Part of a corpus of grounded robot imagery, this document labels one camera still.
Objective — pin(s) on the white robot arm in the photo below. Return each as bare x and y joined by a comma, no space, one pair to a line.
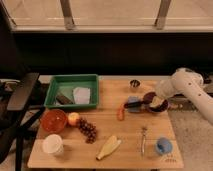
189,83

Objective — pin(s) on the purple bowl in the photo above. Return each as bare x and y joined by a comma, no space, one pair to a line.
151,96

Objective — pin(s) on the orange bowl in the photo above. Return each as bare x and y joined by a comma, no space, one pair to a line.
54,121

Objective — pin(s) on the white cloth in tray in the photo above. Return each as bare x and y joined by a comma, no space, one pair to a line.
81,95

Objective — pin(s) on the orange carrot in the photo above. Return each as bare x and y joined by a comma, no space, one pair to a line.
120,112

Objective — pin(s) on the small metal cup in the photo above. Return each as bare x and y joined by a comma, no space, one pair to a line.
134,84

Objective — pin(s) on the blue sponge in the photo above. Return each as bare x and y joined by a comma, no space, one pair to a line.
133,109

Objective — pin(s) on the green plastic tray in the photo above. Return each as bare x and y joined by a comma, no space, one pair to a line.
64,85

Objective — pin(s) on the dark brown block in tray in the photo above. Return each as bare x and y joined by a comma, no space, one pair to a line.
63,99

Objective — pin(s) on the bunch of red grapes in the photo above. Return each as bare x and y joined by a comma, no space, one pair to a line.
88,130

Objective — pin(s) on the red yellow apple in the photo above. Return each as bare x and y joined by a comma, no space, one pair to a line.
73,117

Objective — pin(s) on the yellow banana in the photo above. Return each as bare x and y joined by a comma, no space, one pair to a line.
109,147

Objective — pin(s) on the white paper cup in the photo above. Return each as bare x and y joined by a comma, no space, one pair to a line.
53,145

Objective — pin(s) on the blue cup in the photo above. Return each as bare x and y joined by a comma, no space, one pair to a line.
163,146

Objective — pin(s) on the black chair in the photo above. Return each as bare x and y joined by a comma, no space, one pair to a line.
11,128

